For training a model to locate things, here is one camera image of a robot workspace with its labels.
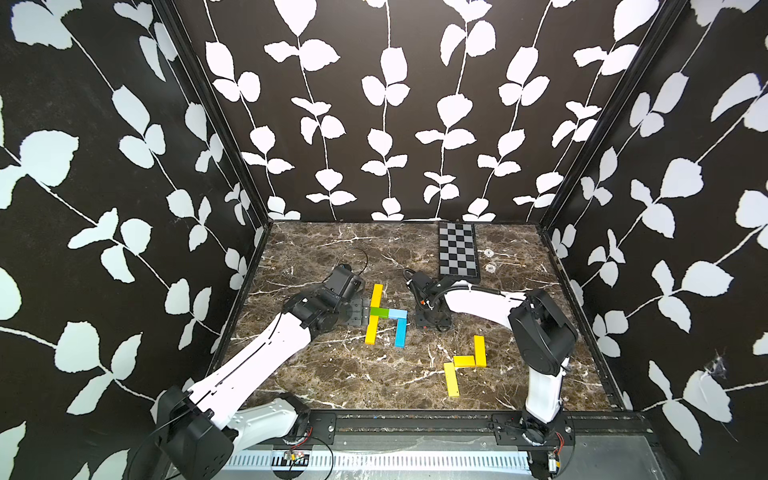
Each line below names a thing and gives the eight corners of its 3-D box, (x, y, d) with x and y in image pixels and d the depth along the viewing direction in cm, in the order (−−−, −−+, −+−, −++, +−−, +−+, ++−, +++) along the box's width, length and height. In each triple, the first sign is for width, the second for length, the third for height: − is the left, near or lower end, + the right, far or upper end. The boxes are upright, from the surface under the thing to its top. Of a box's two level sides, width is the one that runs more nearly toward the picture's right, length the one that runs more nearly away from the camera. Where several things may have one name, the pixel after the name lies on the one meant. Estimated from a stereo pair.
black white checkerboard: (437, 279, 104) (438, 276, 103) (438, 223, 122) (439, 220, 121) (479, 283, 103) (480, 280, 102) (473, 226, 121) (474, 222, 120)
